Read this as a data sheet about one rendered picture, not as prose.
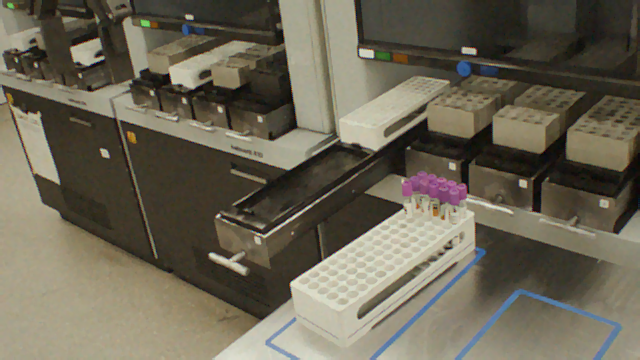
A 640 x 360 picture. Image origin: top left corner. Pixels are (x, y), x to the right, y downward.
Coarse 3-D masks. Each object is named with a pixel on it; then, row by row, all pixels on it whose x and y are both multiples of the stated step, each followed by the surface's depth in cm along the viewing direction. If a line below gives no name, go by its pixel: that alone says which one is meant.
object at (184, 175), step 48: (288, 0) 161; (144, 48) 211; (288, 48) 168; (144, 144) 217; (192, 144) 198; (240, 144) 183; (288, 144) 171; (144, 192) 231; (192, 192) 210; (240, 192) 193; (192, 240) 223; (240, 288) 216; (288, 288) 197
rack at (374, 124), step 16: (416, 80) 163; (432, 80) 161; (384, 96) 156; (400, 96) 155; (416, 96) 154; (432, 96) 155; (368, 112) 150; (384, 112) 148; (400, 112) 147; (416, 112) 155; (352, 128) 145; (368, 128) 142; (384, 128) 143; (400, 128) 148; (368, 144) 144
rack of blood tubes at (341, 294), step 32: (384, 224) 105; (416, 224) 104; (448, 224) 103; (352, 256) 98; (384, 256) 98; (416, 256) 96; (448, 256) 102; (320, 288) 93; (352, 288) 92; (384, 288) 100; (416, 288) 98; (320, 320) 92; (352, 320) 90
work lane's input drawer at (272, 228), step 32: (416, 128) 151; (320, 160) 145; (352, 160) 143; (384, 160) 143; (256, 192) 133; (288, 192) 134; (320, 192) 131; (352, 192) 137; (224, 224) 127; (256, 224) 122; (288, 224) 124; (256, 256) 125
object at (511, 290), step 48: (480, 240) 109; (528, 240) 107; (432, 288) 99; (480, 288) 98; (528, 288) 97; (576, 288) 95; (624, 288) 94; (288, 336) 94; (384, 336) 92; (432, 336) 90; (480, 336) 89; (528, 336) 88; (576, 336) 87; (624, 336) 86
